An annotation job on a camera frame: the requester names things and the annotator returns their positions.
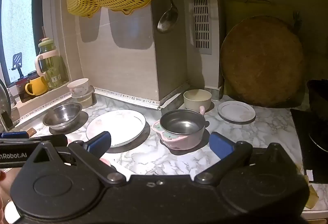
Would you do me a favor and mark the steel perforated colander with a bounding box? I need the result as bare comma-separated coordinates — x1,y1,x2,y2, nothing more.
0,78,12,122

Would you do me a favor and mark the black stove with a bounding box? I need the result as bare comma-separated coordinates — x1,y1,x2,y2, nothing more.
289,109,328,185

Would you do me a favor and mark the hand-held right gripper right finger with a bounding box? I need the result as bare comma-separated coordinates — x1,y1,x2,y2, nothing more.
196,132,305,186

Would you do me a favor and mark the large white plate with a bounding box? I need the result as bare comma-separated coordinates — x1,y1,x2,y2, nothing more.
85,109,146,148

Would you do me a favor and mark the round wooden cutting board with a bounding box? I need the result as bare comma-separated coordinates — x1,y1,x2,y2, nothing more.
220,16,306,108

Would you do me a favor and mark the small white plate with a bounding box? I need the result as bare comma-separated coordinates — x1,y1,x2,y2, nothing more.
217,101,256,122

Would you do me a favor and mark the cream bowl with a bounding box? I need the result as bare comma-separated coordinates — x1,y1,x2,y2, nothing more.
183,89,212,113

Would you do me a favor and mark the dark jar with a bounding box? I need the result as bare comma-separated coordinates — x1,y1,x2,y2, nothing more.
16,77,32,103

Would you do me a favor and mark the plain steel bowl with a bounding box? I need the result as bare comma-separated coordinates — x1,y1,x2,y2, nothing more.
42,103,83,129

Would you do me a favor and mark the music note edge tape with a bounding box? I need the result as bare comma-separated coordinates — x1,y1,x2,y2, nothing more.
11,82,191,124

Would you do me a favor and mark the pink steel-lined bowl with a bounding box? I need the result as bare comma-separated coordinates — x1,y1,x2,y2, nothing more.
152,105,207,151

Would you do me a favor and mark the clear plastic container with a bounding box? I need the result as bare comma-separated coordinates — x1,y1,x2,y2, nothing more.
71,86,95,109

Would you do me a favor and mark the yellow mug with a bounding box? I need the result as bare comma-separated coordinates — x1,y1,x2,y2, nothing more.
25,76,49,96

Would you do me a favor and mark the black slotted spatula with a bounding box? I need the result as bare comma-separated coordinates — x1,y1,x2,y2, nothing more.
11,53,25,79

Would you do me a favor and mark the black pot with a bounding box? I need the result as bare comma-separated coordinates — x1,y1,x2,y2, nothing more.
307,79,328,122

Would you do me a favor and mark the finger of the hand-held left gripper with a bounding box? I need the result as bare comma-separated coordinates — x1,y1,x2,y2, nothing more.
0,134,68,148
0,132,28,140

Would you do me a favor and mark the white vent grille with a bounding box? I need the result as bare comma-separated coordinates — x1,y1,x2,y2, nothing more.
191,0,213,55

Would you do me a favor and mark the green glass jug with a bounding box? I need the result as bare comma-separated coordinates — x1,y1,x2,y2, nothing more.
34,26,69,90

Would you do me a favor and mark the small clear jar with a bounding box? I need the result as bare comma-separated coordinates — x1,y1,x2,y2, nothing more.
6,87,16,109

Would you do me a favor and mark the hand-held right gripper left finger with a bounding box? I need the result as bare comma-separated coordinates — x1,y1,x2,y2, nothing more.
22,131,126,186

